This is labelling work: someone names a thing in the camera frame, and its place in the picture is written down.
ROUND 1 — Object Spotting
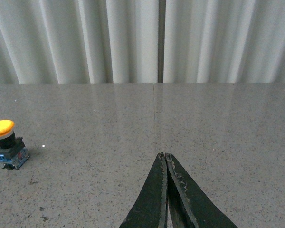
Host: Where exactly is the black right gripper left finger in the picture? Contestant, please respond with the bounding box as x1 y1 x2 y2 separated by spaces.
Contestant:
120 153 168 228

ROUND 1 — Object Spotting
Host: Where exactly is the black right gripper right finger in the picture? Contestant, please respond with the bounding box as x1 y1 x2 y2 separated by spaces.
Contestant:
165 153 236 228

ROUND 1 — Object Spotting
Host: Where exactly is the yellow mushroom push button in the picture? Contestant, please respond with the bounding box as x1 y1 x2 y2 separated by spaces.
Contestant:
0 120 29 170

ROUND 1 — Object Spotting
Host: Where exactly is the white pleated curtain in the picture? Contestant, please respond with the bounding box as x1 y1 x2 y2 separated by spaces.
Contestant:
0 0 285 84

